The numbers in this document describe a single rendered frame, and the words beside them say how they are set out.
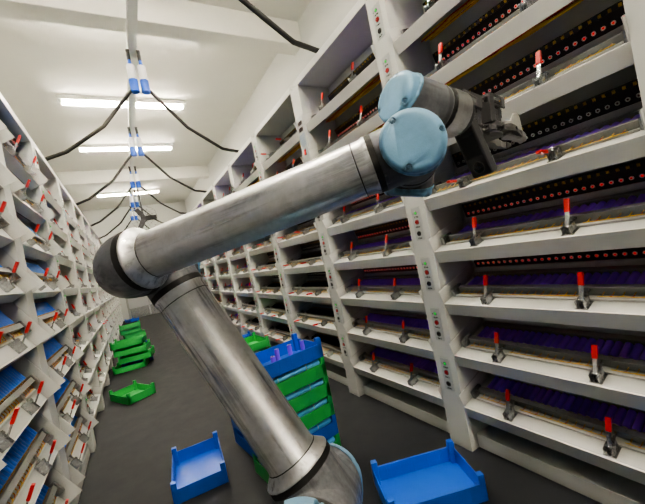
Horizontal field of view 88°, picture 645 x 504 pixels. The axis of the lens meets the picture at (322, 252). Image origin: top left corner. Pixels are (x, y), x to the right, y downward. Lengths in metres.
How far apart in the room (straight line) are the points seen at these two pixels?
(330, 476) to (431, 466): 0.72
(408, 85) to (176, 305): 0.60
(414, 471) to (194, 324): 0.98
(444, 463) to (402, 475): 0.16
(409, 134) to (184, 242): 0.38
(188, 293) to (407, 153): 0.52
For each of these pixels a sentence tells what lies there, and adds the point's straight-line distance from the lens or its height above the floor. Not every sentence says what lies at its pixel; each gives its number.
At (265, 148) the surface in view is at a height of 1.62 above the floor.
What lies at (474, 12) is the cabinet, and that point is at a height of 1.51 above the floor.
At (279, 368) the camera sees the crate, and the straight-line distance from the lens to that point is 1.33.
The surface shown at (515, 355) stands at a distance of 1.27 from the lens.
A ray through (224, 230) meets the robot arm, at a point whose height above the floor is 0.89.
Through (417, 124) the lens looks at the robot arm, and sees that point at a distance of 0.49.
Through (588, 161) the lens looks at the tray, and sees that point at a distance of 1.02.
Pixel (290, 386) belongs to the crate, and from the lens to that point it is 1.37.
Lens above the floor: 0.83
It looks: 1 degrees down
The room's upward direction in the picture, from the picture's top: 11 degrees counter-clockwise
